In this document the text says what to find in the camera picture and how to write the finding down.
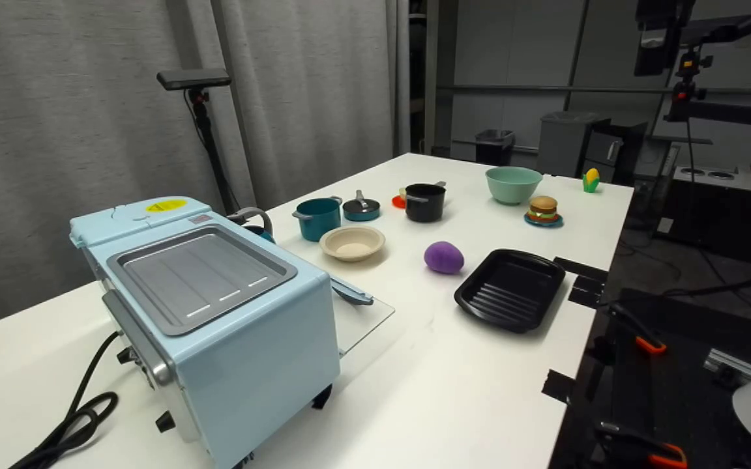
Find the light blue toaster oven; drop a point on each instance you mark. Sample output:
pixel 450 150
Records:
pixel 230 330

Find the beige shallow bowl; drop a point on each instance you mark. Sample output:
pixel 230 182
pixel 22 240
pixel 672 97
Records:
pixel 354 244

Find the red orange toy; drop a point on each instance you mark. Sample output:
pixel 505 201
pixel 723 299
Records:
pixel 399 201

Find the black saucepan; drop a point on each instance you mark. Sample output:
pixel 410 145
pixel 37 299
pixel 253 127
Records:
pixel 423 201

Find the teal toy pot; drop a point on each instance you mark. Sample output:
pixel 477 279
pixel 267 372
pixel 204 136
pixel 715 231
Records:
pixel 316 218

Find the purple toy egg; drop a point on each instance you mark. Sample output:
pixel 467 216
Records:
pixel 443 260

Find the mint green bowl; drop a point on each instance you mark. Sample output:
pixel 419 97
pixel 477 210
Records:
pixel 513 187

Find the black grill tray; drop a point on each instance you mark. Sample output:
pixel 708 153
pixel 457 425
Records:
pixel 513 290

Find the toy burger on plate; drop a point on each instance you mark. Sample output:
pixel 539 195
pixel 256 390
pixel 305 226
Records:
pixel 544 212

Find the yellow green toy corn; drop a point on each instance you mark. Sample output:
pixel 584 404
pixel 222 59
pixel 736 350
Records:
pixel 590 182

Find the black camera stand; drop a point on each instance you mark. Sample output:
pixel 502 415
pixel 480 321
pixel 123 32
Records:
pixel 193 87

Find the orange handled clamp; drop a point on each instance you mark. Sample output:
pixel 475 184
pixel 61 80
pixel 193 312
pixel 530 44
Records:
pixel 633 449
pixel 643 335

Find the orange handled clamp lower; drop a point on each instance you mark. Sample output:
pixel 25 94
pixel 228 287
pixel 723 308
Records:
pixel 633 449

